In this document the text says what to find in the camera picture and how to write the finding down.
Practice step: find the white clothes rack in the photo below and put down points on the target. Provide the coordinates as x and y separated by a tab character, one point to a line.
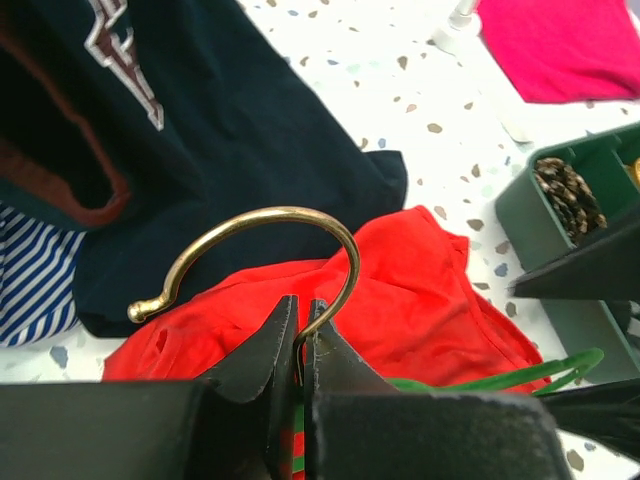
459	35

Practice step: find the red tank top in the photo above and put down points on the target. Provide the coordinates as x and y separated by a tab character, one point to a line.
397	291

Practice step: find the pink folded cloth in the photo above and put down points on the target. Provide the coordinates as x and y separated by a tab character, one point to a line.
557	52

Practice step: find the navy tank top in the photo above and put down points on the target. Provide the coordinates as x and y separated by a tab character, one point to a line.
142	124

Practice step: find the yellow rolled band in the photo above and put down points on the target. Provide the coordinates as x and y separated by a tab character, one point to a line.
633	170

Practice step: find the brown patterned rolled band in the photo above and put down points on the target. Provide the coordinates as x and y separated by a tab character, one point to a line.
570	197

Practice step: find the blue white striped tank top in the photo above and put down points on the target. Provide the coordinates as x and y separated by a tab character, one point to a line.
38	262

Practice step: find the green clothes hanger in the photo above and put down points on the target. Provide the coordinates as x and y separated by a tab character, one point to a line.
383	357

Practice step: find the green compartment tray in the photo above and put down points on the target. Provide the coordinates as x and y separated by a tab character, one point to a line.
537	236

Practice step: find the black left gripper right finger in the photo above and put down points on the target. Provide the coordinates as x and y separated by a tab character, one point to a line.
357	425

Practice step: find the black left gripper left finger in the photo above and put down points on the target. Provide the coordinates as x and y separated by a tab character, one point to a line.
125	430

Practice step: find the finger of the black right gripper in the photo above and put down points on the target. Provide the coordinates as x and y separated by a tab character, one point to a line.
604	267
606	413

